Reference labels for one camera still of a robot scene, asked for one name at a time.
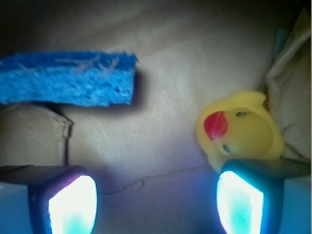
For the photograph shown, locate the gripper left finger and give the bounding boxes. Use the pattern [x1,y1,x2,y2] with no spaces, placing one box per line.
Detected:
[0,165,98,234]

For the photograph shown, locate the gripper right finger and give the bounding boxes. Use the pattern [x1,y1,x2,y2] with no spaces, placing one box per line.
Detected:
[216,159,312,234]

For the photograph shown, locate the yellow rubber duck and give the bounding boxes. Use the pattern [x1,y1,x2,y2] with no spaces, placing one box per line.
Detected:
[196,91,284,173]

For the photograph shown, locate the brown paper bag bin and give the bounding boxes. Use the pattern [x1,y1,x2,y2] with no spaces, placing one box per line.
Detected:
[0,0,310,234]

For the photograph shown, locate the blue sponge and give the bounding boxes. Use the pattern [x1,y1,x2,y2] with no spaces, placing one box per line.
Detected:
[0,51,137,107]

